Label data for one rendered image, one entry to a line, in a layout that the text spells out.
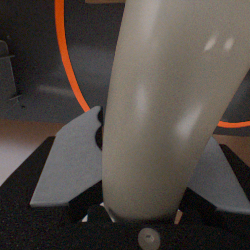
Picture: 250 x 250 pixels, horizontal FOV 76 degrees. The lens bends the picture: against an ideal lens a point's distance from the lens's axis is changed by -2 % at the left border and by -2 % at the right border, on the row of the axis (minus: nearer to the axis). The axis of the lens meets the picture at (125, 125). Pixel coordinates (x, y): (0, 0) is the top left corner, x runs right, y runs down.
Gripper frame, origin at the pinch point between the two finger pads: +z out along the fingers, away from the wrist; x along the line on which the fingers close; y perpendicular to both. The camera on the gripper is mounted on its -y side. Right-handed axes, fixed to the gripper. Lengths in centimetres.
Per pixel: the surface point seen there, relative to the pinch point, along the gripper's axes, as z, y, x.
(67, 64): 90, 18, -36
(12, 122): 96, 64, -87
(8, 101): 83, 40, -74
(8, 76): 87, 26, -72
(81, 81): 91, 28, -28
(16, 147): 97, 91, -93
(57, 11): 88, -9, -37
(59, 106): 92, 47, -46
